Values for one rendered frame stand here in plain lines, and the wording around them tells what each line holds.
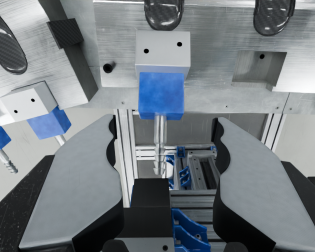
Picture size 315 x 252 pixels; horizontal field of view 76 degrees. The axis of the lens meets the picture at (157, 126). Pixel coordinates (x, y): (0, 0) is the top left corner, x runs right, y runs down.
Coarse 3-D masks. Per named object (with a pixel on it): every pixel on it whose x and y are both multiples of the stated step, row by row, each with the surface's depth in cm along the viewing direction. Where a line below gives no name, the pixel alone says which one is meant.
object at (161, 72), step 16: (144, 32) 19; (160, 32) 19; (176, 32) 19; (144, 48) 18; (160, 48) 18; (176, 48) 18; (144, 64) 18; (160, 64) 18; (176, 64) 18; (144, 80) 19; (160, 80) 19; (176, 80) 19; (144, 96) 19; (160, 96) 19; (176, 96) 19; (144, 112) 19; (160, 112) 18; (176, 112) 18; (160, 128) 19; (160, 144) 19; (160, 160) 19
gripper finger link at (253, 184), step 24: (216, 120) 11; (216, 144) 12; (240, 144) 9; (264, 144) 9; (240, 168) 8; (264, 168) 8; (216, 192) 8; (240, 192) 7; (264, 192) 7; (288, 192) 7; (216, 216) 7; (240, 216) 6; (264, 216) 6; (288, 216) 6; (240, 240) 6; (264, 240) 6; (288, 240) 5; (312, 240) 5
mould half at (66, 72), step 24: (0, 0) 22; (24, 0) 22; (48, 0) 24; (24, 24) 24; (24, 48) 25; (48, 48) 25; (72, 48) 27; (0, 72) 26; (24, 72) 26; (48, 72) 26; (72, 72) 26; (0, 96) 28; (72, 96) 28; (0, 120) 30
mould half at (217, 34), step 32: (96, 0) 19; (128, 0) 19; (192, 0) 20; (224, 0) 20; (96, 32) 21; (128, 32) 21; (192, 32) 21; (224, 32) 21; (256, 32) 21; (288, 32) 21; (128, 64) 22; (192, 64) 22; (224, 64) 22; (288, 64) 22
